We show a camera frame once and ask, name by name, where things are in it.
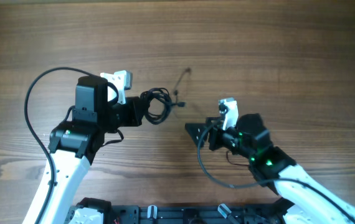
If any left camera black cable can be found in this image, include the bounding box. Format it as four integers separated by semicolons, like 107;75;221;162
24;67;119;224

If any right camera black cable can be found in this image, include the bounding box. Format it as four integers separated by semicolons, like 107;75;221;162
196;104;355;224

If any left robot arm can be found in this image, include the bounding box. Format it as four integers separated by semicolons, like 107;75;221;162
24;70;142;223

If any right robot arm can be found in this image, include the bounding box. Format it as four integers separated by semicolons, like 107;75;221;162
185;114;355;223

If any camera black cable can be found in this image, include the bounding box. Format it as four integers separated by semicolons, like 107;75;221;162
196;104;355;224
24;67;119;224

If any black usb cable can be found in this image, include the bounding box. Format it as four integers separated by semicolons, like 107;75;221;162
139;67;192;126

